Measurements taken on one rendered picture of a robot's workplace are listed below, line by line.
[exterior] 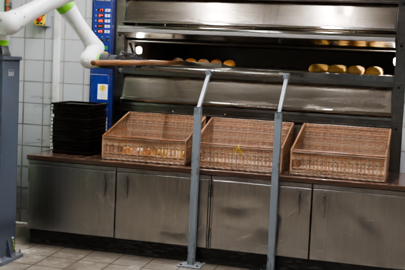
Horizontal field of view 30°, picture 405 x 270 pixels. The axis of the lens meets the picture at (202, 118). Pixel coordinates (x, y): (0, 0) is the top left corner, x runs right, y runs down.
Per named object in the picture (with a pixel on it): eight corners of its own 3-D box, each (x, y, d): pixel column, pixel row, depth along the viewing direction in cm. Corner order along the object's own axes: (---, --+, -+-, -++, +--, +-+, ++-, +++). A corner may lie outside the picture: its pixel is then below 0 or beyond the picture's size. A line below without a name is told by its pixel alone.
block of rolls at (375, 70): (317, 71, 558) (317, 63, 558) (384, 74, 546) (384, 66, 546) (307, 72, 500) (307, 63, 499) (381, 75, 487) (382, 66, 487)
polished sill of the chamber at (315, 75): (126, 69, 523) (126, 62, 523) (393, 82, 478) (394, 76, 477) (123, 69, 517) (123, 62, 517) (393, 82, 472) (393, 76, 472)
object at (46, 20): (37, 26, 532) (38, 11, 531) (50, 26, 529) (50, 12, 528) (32, 25, 525) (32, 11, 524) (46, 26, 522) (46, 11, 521)
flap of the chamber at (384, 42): (117, 31, 501) (127, 37, 520) (395, 41, 456) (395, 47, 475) (117, 28, 501) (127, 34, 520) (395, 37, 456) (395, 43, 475)
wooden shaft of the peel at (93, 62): (95, 65, 380) (95, 59, 379) (90, 65, 380) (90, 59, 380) (184, 65, 546) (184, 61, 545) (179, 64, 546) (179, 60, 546)
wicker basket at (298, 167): (300, 164, 489) (302, 122, 487) (390, 172, 474) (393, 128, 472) (287, 175, 443) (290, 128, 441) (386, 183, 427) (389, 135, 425)
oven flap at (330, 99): (122, 100, 518) (126, 73, 523) (390, 117, 473) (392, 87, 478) (120, 98, 514) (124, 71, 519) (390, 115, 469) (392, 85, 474)
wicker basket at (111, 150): (126, 150, 520) (128, 110, 518) (205, 156, 506) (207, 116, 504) (99, 159, 473) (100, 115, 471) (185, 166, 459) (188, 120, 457)
